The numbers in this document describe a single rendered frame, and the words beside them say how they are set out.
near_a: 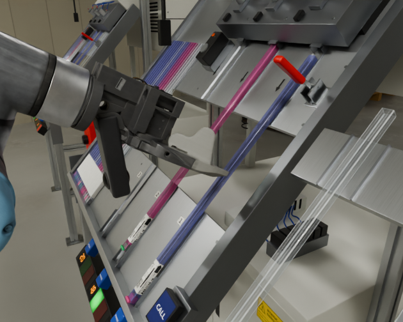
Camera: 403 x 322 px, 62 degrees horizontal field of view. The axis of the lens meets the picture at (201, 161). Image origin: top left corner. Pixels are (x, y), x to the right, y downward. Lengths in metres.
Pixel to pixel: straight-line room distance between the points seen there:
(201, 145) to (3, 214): 0.26
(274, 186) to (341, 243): 0.50
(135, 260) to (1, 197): 0.41
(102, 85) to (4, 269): 1.69
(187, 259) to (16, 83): 0.34
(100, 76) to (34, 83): 0.07
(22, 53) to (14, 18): 4.20
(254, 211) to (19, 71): 0.34
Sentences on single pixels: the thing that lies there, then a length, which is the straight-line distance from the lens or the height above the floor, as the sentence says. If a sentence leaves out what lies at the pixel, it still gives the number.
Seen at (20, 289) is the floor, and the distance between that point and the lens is 1.88.
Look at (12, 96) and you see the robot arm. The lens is 0.40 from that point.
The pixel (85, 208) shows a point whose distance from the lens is 0.87.
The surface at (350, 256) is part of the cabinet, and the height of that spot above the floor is 0.62.
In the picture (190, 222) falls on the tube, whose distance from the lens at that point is 0.56.
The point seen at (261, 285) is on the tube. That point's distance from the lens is 0.35.
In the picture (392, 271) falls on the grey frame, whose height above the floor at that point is 0.68.
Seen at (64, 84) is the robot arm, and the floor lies 1.09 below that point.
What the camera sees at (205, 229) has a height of 0.85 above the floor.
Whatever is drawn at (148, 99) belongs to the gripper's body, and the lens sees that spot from 0.43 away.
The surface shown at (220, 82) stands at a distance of 0.76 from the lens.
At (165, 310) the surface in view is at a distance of 0.49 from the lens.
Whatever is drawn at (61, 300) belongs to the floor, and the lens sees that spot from 1.75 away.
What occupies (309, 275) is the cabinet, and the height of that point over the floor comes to 0.62.
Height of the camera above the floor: 1.15
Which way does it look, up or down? 22 degrees down
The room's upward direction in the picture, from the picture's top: straight up
